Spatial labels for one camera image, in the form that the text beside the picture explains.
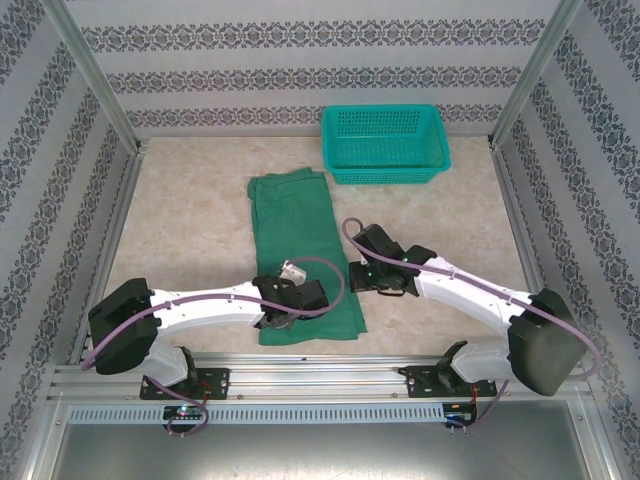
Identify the green long pants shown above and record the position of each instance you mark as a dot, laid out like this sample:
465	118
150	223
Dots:
295	225

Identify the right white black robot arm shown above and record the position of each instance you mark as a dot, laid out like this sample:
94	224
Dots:
465	290

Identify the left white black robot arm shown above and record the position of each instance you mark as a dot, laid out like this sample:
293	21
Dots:
210	305

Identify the teal plastic mesh basket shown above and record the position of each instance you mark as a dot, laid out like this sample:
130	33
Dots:
380	175

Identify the left controller circuit board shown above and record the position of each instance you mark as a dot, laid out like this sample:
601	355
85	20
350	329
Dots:
185	412

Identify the controller circuit board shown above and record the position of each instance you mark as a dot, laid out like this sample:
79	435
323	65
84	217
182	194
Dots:
185	412
457	415

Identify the grey sheet metal panel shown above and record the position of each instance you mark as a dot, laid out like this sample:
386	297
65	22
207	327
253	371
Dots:
320	455

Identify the right controller circuit board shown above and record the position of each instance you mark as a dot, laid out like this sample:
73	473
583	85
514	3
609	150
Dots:
457	415

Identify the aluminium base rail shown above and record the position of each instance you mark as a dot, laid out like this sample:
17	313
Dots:
320	375

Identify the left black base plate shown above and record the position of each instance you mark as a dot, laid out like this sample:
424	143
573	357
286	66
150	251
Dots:
215	382

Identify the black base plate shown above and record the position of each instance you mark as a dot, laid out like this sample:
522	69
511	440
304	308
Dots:
420	382
215	382

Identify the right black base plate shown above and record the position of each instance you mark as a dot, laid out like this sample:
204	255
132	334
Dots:
420	382

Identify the right aluminium side rail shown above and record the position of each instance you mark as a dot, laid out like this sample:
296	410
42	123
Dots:
520	225

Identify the aluminium side rail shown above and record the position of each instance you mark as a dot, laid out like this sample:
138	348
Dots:
520	225
120	240

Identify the left aluminium side rail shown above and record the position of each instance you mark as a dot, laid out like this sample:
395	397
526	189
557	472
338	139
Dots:
120	240

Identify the right aluminium frame post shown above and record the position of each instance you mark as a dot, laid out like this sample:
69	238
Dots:
535	70

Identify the aluminium frame post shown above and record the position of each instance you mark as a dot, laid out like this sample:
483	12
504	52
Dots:
90	70
535	70

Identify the left aluminium frame post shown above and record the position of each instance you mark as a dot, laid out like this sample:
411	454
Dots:
90	70

